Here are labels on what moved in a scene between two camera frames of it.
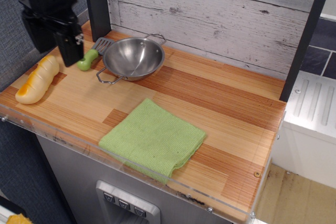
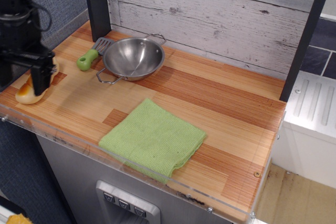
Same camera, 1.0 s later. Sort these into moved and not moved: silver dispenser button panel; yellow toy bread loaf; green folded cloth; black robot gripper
Moved: black robot gripper
Not moved: yellow toy bread loaf; silver dispenser button panel; green folded cloth
